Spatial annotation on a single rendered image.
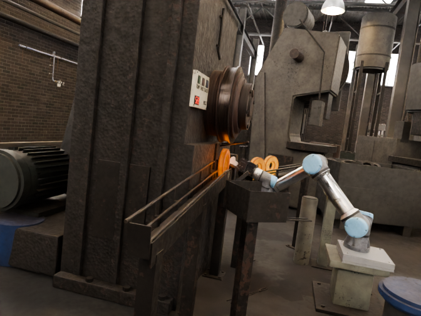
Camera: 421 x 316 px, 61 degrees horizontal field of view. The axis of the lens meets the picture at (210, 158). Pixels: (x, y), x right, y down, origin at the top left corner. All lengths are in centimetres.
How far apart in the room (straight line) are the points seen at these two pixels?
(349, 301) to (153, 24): 189
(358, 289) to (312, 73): 313
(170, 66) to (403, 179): 325
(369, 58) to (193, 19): 928
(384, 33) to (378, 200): 731
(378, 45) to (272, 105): 643
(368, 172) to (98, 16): 322
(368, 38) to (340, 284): 927
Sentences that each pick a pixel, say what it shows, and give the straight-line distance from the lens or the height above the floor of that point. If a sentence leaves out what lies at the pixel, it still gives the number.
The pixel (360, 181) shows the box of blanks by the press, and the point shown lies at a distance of 425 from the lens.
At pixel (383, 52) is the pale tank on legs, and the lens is 1100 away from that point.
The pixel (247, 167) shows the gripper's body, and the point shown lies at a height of 73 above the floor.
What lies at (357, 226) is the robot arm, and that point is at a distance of 214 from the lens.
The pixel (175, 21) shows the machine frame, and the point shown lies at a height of 145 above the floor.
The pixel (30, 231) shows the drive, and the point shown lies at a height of 24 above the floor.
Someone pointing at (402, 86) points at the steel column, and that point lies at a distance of 1108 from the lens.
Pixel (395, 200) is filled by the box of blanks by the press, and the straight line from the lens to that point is 446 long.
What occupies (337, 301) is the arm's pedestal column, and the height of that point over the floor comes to 4.
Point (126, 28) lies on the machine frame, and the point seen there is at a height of 142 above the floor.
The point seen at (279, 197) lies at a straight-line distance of 163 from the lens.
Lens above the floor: 98
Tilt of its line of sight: 5 degrees down
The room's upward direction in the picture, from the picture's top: 7 degrees clockwise
